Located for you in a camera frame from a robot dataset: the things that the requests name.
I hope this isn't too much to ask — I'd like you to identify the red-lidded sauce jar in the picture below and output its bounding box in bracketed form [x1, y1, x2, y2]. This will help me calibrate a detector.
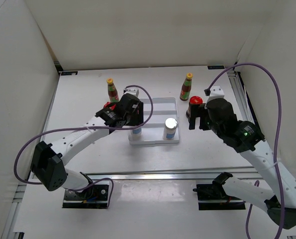
[103, 102, 116, 110]
[186, 96, 203, 118]

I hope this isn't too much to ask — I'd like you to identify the silver-lidded white shaker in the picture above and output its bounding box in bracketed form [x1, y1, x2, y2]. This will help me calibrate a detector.
[129, 127, 142, 141]
[163, 118, 178, 140]

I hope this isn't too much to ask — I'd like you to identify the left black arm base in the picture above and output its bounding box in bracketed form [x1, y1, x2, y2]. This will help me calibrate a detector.
[62, 180, 112, 209]

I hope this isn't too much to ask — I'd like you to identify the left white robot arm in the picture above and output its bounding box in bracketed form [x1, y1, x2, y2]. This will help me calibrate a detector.
[31, 93, 144, 199]

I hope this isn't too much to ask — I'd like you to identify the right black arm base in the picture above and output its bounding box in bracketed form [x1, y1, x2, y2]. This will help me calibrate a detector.
[193, 184, 246, 211]

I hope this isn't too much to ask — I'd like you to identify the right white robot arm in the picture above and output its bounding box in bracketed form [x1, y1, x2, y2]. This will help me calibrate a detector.
[188, 98, 296, 229]

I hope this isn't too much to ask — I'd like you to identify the right yellow-capped sauce bottle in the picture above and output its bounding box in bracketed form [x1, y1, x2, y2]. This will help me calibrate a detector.
[180, 73, 193, 101]

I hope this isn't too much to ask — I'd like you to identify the yellow-capped sauce bottle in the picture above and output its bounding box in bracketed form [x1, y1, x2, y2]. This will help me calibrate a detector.
[180, 73, 193, 101]
[107, 78, 119, 103]

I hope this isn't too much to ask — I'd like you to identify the left yellow-capped sauce bottle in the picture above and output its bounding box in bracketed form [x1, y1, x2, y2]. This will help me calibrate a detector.
[107, 78, 119, 103]

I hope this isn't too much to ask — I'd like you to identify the white divided organizer tray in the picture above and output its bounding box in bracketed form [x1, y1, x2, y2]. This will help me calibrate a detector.
[129, 98, 180, 145]

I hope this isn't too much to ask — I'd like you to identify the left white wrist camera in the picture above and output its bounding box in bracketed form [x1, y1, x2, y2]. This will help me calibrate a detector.
[123, 87, 139, 97]

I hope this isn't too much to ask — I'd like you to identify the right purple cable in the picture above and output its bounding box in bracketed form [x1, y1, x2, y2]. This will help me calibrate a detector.
[204, 62, 286, 239]

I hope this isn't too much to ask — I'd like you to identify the purple cable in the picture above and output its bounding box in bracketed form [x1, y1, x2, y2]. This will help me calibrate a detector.
[204, 62, 286, 239]
[14, 85, 154, 209]

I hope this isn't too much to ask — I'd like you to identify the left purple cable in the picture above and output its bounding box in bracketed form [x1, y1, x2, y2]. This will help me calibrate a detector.
[14, 85, 154, 209]

